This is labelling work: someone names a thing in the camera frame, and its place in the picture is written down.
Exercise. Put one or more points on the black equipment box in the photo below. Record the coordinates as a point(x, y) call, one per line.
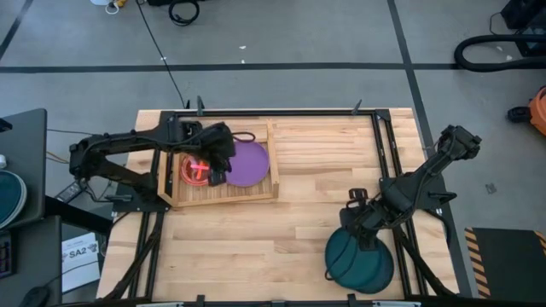
point(524, 13)

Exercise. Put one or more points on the yellow power plug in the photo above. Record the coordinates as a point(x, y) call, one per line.
point(120, 2)

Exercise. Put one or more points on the white printed paper sheet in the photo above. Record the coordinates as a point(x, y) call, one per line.
point(80, 268)

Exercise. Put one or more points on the translucent magenta pink plate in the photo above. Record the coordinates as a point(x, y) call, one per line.
point(189, 170)

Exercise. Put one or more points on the black computer mouse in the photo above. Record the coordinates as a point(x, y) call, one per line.
point(36, 296)

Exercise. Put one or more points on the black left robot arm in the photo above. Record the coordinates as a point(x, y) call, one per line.
point(128, 140)

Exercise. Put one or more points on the wooden shelf rack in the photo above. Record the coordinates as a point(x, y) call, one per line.
point(222, 196)

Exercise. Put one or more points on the white cup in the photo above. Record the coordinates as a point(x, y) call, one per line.
point(2, 161)

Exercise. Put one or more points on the black keyboard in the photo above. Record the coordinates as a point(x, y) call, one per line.
point(6, 256)

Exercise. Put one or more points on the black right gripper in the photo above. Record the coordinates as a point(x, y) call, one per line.
point(362, 215)

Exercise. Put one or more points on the black cabinet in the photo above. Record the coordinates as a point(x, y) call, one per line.
point(158, 2)

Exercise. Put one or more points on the black aluminium table frame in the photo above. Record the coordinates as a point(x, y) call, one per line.
point(298, 113)

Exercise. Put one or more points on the purple plate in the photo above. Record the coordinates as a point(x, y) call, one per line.
point(247, 164)

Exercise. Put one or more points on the black table clamp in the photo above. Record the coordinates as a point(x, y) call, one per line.
point(199, 300)
point(356, 106)
point(199, 106)
point(352, 299)

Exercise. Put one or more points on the dark teal plate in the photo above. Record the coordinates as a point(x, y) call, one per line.
point(367, 268)

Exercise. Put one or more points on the black hazard striped mat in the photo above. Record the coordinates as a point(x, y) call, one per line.
point(507, 260)

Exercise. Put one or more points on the teal round disc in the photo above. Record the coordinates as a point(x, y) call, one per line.
point(8, 198)

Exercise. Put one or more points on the black power adapter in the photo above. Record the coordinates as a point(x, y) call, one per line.
point(66, 194)

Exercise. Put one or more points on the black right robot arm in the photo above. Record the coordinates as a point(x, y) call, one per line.
point(435, 170)

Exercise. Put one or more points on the orange vacuum cleaner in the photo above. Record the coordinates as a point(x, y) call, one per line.
point(539, 111)

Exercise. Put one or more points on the white trash bin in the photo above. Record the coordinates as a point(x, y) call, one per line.
point(100, 1)

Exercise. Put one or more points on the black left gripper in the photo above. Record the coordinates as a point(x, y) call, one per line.
point(217, 145)

